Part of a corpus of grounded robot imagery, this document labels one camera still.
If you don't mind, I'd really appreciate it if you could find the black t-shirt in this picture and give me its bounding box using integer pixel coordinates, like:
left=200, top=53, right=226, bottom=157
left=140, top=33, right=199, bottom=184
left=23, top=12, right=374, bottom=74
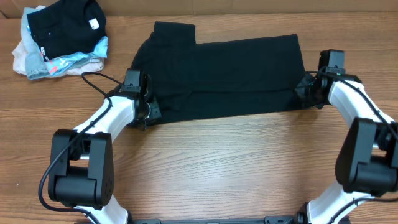
left=131, top=22, right=305, bottom=123

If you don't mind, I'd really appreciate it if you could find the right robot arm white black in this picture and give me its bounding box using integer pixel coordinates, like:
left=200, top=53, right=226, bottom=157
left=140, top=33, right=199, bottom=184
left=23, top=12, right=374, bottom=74
left=291, top=49, right=397, bottom=224

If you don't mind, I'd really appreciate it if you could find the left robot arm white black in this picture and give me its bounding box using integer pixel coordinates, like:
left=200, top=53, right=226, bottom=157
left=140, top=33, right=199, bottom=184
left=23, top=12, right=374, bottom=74
left=38, top=69, right=161, bottom=223

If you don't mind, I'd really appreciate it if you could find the light blue printed garment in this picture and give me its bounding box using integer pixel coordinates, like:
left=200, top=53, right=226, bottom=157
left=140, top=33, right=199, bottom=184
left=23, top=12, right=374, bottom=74
left=44, top=36, right=108, bottom=77

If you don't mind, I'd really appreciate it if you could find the folded black shirt on pile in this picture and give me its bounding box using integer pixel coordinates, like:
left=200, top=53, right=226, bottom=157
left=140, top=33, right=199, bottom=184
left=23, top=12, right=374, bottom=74
left=27, top=0, right=106, bottom=61

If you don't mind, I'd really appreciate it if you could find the grey denim garment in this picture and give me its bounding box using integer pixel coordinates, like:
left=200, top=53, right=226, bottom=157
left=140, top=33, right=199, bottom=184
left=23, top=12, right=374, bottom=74
left=20, top=7, right=94, bottom=80

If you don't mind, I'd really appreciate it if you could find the pale pink garment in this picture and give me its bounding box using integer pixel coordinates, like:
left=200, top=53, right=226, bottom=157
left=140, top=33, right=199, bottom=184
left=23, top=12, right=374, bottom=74
left=12, top=4, right=104, bottom=77

